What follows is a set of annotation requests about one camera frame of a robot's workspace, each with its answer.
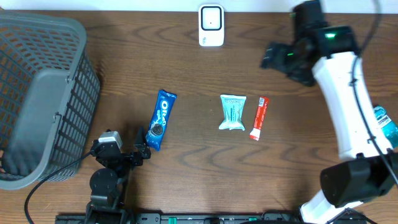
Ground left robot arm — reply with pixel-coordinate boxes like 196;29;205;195
83;127;151;224

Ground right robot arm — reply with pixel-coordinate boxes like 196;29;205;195
261;1;397;223

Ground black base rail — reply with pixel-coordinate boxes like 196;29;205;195
55;212;368;224

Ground white barcode scanner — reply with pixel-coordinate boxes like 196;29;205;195
198;4;225;47

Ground teal mouthwash bottle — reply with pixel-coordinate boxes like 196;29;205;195
373;105;397;149

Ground grey plastic basket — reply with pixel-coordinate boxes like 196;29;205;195
1;11;100;190

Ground white wet wipes pack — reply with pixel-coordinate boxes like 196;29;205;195
219;95;246;131

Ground blue Oreo cookie pack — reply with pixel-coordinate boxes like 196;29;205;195
146;90;177;151

